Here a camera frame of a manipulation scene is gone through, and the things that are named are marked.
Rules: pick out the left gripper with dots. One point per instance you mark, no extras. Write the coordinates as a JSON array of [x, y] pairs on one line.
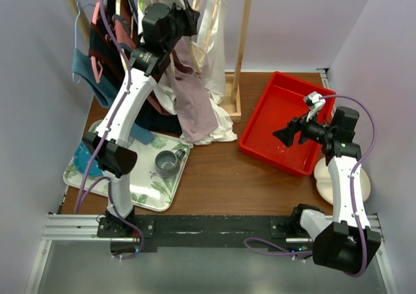
[[190, 16]]

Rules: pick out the pink hanger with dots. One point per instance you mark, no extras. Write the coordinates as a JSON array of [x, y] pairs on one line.
[[101, 48]]

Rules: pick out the wooden hanger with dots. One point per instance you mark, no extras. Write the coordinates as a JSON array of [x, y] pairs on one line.
[[199, 47]]

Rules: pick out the wooden clothes rack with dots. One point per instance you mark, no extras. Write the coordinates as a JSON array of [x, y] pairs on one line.
[[232, 100]]

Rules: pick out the white hanging garment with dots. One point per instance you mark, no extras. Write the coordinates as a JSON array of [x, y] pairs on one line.
[[166, 98]]

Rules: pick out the white tank top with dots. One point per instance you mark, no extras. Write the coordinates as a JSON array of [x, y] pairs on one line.
[[213, 76]]

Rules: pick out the teal tank top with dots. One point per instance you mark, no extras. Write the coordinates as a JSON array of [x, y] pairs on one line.
[[104, 91]]

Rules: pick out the floral serving tray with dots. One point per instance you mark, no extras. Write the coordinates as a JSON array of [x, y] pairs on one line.
[[148, 189]]

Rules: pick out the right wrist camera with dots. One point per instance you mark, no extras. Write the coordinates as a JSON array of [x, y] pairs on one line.
[[315, 103]]

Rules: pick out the cream plastic hanger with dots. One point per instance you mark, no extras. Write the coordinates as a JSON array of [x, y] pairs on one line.
[[123, 21]]

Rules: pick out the cream divided plate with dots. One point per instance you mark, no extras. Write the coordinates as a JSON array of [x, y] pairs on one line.
[[324, 183]]

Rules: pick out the red plastic bin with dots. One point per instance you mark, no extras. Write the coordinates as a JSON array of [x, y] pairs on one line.
[[270, 135]]

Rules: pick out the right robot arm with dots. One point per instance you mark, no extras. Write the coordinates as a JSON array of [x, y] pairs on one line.
[[346, 243]]

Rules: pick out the blue polka dot plate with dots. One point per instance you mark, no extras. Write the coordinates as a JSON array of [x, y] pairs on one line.
[[81, 159]]

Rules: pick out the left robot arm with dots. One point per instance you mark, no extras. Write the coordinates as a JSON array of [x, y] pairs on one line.
[[163, 25]]

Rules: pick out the mauve tank top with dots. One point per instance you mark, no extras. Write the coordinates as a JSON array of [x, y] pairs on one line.
[[192, 101]]

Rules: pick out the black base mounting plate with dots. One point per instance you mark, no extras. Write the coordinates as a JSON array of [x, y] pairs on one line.
[[203, 231]]

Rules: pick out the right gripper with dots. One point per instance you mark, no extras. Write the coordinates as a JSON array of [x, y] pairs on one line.
[[286, 135]]

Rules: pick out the light blue wire hanger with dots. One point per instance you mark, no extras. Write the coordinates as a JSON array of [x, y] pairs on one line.
[[76, 30]]

